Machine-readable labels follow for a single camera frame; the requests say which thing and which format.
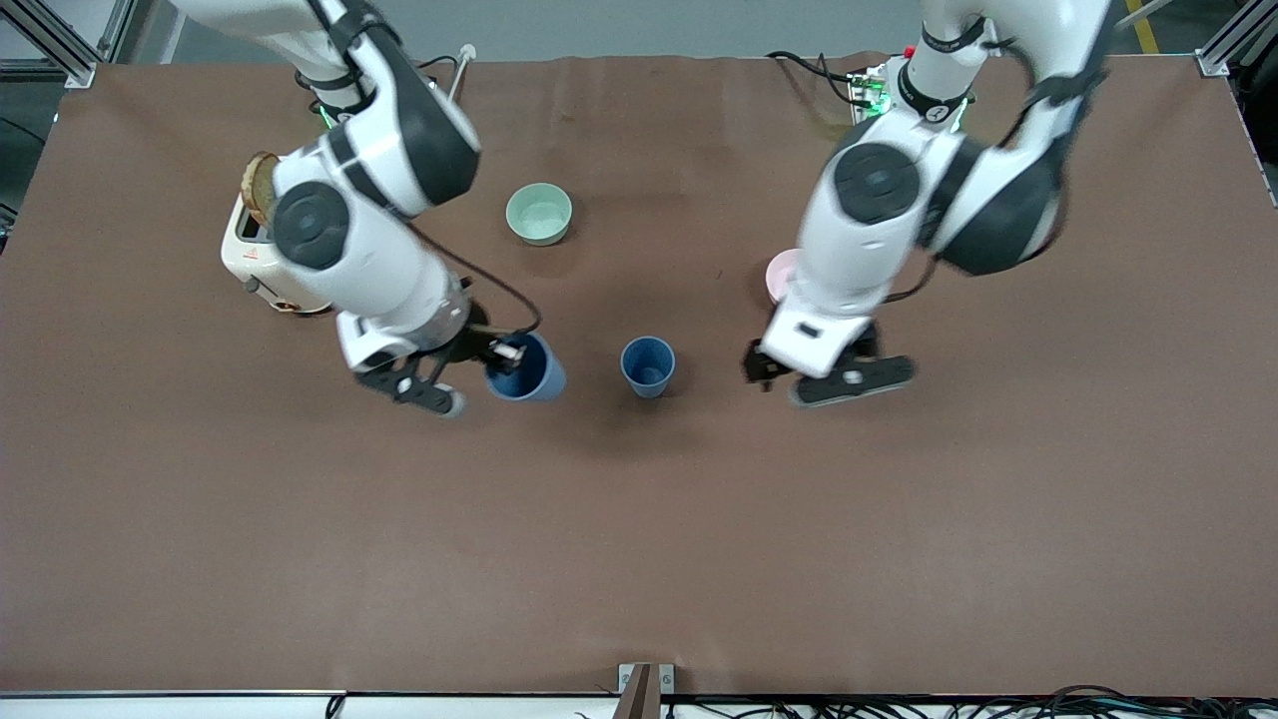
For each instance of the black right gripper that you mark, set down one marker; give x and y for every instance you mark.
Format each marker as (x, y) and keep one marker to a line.
(467, 345)

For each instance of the blue plastic cup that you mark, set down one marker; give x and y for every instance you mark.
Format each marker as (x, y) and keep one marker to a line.
(544, 379)
(647, 364)

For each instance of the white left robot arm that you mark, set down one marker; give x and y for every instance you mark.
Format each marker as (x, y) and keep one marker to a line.
(879, 230)

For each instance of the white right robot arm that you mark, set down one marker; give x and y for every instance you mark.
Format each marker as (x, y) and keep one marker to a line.
(379, 250)

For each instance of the pink bowl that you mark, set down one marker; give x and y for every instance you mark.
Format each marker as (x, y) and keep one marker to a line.
(781, 275)

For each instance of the green bowl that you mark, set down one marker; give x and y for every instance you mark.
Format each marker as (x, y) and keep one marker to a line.
(539, 215)

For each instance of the brown table cover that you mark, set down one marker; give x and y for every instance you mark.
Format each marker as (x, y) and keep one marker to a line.
(639, 549)

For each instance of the cream white toaster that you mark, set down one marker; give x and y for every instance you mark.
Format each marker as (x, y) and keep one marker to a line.
(250, 260)

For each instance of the brown bread slice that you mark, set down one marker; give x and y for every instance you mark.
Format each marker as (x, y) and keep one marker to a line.
(258, 185)

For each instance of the metal mounting bracket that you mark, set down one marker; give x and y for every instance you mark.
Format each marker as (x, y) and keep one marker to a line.
(627, 679)

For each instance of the dark camera post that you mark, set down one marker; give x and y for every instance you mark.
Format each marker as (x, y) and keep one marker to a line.
(639, 699)

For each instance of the aluminium frame profile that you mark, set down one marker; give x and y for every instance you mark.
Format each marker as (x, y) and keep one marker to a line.
(80, 75)
(1213, 62)

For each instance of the white table edge rail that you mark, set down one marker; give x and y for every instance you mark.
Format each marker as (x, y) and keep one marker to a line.
(150, 707)

